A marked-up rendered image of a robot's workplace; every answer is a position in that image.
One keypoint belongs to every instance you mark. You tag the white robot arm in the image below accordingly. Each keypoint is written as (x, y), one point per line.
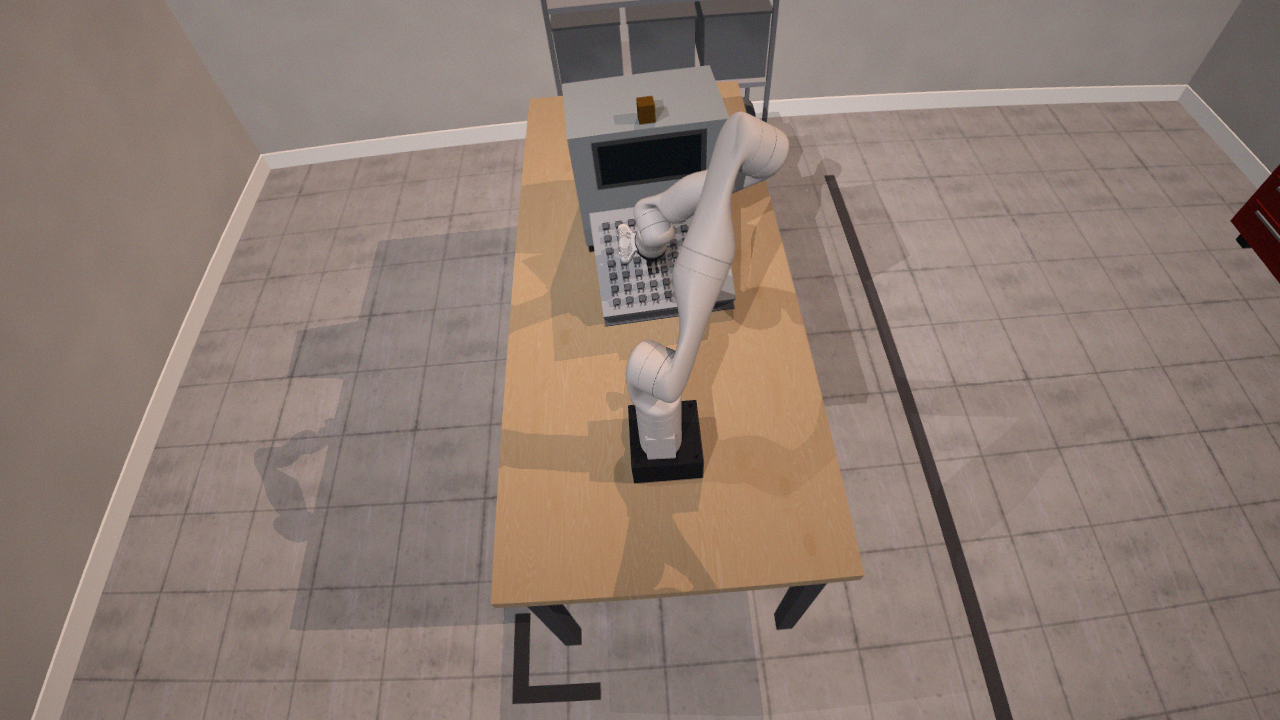
(745, 145)

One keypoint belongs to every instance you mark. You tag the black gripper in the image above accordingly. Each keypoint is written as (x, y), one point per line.
(652, 263)

